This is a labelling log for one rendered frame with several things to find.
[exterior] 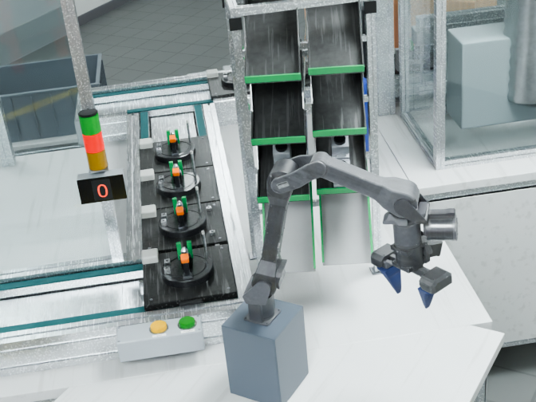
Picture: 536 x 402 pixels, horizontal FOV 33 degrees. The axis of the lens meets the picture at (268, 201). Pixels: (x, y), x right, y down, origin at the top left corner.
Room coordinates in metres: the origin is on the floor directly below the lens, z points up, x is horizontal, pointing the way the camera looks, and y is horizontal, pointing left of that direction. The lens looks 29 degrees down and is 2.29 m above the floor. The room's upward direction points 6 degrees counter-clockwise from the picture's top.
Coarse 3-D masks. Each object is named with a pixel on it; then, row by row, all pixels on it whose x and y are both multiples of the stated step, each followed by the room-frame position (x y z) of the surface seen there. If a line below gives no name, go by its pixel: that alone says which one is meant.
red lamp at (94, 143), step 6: (84, 138) 2.12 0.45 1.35; (90, 138) 2.11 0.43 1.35; (96, 138) 2.12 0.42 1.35; (102, 138) 2.13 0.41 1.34; (90, 144) 2.11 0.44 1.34; (96, 144) 2.11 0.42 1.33; (102, 144) 2.13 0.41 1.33; (90, 150) 2.11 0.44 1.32; (96, 150) 2.11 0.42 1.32; (102, 150) 2.12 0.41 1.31
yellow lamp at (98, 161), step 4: (104, 148) 2.14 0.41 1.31; (100, 152) 2.12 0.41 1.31; (104, 152) 2.13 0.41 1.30; (88, 156) 2.12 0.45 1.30; (92, 156) 2.11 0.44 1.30; (96, 156) 2.11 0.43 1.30; (100, 156) 2.12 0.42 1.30; (104, 156) 2.13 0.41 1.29; (88, 160) 2.12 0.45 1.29; (92, 160) 2.11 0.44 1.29; (96, 160) 2.11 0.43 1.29; (100, 160) 2.12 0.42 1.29; (104, 160) 2.12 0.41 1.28; (92, 164) 2.12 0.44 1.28; (96, 164) 2.11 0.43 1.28; (100, 164) 2.12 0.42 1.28; (104, 164) 2.12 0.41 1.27; (92, 168) 2.12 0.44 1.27; (96, 168) 2.11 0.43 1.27; (100, 168) 2.11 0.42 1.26
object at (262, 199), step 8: (296, 144) 2.14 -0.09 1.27; (304, 144) 2.14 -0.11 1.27; (256, 152) 2.08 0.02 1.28; (264, 152) 2.13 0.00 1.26; (272, 152) 2.13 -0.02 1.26; (296, 152) 2.12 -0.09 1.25; (304, 152) 2.11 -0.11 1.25; (264, 160) 2.11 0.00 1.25; (272, 160) 2.10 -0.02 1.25; (264, 168) 2.08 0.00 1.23; (264, 176) 2.06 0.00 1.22; (264, 184) 2.04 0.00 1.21; (264, 192) 2.01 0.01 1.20; (296, 192) 2.00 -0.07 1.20; (304, 192) 2.00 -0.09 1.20; (264, 200) 1.98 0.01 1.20; (296, 200) 1.98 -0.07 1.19; (304, 200) 1.98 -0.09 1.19
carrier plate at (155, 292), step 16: (160, 256) 2.13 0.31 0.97; (208, 256) 2.11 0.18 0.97; (224, 256) 2.10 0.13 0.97; (144, 272) 2.06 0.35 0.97; (160, 272) 2.05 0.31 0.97; (224, 272) 2.02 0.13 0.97; (144, 288) 1.98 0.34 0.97; (160, 288) 1.98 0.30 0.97; (176, 288) 1.97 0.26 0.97; (192, 288) 1.96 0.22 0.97; (208, 288) 1.95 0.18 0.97; (224, 288) 1.95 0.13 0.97; (144, 304) 1.91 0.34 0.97; (160, 304) 1.91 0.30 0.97; (176, 304) 1.91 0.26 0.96
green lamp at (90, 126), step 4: (80, 116) 2.13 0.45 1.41; (92, 116) 2.12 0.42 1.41; (96, 116) 2.12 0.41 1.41; (80, 120) 2.12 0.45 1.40; (84, 120) 2.11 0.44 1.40; (88, 120) 2.11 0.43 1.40; (92, 120) 2.12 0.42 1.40; (96, 120) 2.12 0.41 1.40; (84, 124) 2.12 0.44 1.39; (88, 124) 2.11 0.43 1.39; (92, 124) 2.11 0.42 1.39; (96, 124) 2.12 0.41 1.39; (84, 128) 2.12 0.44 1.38; (88, 128) 2.11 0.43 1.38; (92, 128) 2.11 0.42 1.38; (96, 128) 2.12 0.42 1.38; (100, 128) 2.14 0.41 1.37; (84, 132) 2.12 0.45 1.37; (88, 132) 2.11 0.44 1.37; (92, 132) 2.11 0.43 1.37; (96, 132) 2.12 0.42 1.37
